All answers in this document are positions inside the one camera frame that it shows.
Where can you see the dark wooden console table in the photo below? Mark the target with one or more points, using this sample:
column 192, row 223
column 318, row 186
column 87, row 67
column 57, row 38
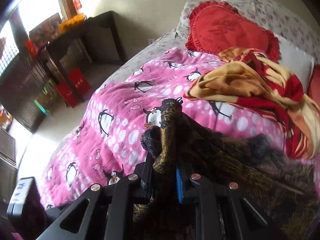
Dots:
column 83, row 46

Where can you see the window with wooden frame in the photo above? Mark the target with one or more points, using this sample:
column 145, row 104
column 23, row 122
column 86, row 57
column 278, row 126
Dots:
column 19, row 17

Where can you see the red heart-shaped cushion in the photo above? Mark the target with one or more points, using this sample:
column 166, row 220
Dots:
column 217, row 26

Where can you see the red and gold blanket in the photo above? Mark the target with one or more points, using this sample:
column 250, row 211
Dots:
column 249, row 79

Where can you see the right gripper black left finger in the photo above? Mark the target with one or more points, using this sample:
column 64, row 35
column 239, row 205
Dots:
column 102, row 212

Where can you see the floral white pillow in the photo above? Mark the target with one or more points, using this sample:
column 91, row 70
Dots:
column 269, row 15

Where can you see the floral bed sheet mattress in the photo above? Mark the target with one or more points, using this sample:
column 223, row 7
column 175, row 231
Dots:
column 152, row 51

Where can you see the white wall socket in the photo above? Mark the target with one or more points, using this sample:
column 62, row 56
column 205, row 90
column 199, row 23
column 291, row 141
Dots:
column 150, row 41

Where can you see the green colourful gift bag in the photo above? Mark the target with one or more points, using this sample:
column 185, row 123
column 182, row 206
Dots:
column 46, row 98

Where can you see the orange plastic basket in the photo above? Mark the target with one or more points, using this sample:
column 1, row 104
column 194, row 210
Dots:
column 71, row 23

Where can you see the dark batik patterned garment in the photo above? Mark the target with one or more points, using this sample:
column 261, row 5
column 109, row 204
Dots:
column 282, row 187

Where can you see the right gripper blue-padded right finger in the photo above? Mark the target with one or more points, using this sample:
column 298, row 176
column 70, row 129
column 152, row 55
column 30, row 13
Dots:
column 222, row 211

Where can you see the pink penguin fleece blanket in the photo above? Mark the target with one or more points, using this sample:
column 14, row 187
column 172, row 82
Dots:
column 106, row 145

